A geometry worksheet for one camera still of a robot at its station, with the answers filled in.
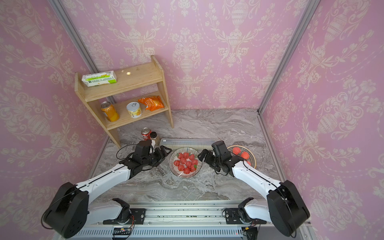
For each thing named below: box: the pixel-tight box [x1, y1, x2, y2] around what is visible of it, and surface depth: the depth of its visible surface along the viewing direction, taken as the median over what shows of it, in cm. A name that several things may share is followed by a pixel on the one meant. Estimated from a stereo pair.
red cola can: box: [141, 127, 152, 141], surface depth 96 cm
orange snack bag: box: [138, 95, 165, 112], surface depth 91 cm
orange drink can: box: [100, 101, 119, 122], surface depth 81 cm
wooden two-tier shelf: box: [74, 56, 174, 148], surface depth 79 cm
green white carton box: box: [81, 70, 117, 87], surface depth 73 cm
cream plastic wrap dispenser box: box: [159, 138, 215, 150], surface depth 96 cm
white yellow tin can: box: [126, 101, 142, 119], surface depth 89 cm
